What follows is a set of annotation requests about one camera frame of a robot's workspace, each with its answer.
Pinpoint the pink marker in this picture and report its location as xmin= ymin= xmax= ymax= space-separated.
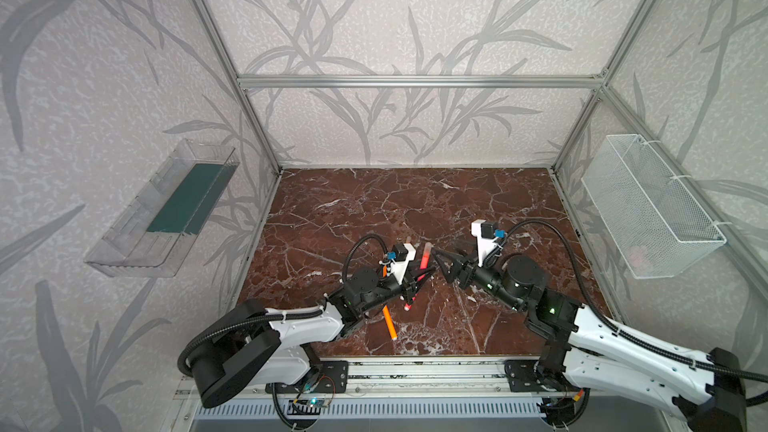
xmin=419 ymin=242 xmax=432 ymax=270
xmin=403 ymin=279 xmax=423 ymax=311

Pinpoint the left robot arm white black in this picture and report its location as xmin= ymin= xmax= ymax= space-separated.
xmin=177 ymin=266 xmax=436 ymax=408

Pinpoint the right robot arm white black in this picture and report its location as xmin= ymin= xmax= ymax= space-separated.
xmin=432 ymin=249 xmax=767 ymax=431

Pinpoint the orange marker lower diagonal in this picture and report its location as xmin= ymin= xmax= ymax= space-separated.
xmin=382 ymin=306 xmax=398 ymax=341

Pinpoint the green circuit board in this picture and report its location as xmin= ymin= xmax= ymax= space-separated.
xmin=291 ymin=397 xmax=333 ymax=414

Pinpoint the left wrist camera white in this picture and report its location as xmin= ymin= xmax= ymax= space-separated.
xmin=387 ymin=243 xmax=416 ymax=284

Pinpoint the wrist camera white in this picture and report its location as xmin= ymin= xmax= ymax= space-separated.
xmin=471 ymin=219 xmax=506 ymax=268
xmin=387 ymin=243 xmax=416 ymax=284

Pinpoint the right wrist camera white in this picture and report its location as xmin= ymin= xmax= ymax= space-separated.
xmin=471 ymin=219 xmax=506 ymax=268

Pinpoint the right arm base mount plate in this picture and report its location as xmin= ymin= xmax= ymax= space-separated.
xmin=504 ymin=358 xmax=579 ymax=395

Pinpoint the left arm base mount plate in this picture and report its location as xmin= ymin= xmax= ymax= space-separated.
xmin=294 ymin=360 xmax=350 ymax=393

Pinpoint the aluminium front rail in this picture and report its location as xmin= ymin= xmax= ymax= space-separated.
xmin=199 ymin=355 xmax=677 ymax=408

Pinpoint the white wire mesh basket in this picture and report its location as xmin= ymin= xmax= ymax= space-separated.
xmin=582 ymin=134 xmax=727 ymax=280

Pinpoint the clear plastic wall tray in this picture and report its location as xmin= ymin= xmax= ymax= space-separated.
xmin=84 ymin=139 xmax=240 ymax=278

